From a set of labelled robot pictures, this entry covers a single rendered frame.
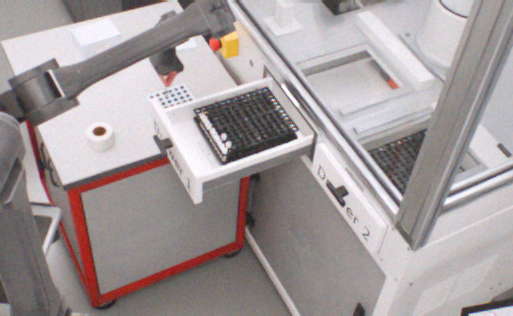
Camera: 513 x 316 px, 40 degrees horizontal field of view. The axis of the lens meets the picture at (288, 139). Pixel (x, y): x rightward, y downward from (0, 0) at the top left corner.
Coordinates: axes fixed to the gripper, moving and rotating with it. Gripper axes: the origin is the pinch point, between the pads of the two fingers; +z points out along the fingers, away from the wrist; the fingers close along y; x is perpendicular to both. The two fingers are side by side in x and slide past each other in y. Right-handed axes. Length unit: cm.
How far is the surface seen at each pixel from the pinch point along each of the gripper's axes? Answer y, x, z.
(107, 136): -7.6, 20.7, 5.0
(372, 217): -69, -21, -7
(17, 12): 160, 10, 85
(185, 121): -14.5, 1.1, 1.5
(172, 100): -2.1, -0.7, 5.3
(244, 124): -26.1, -10.5, -3.2
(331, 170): -51, -21, -5
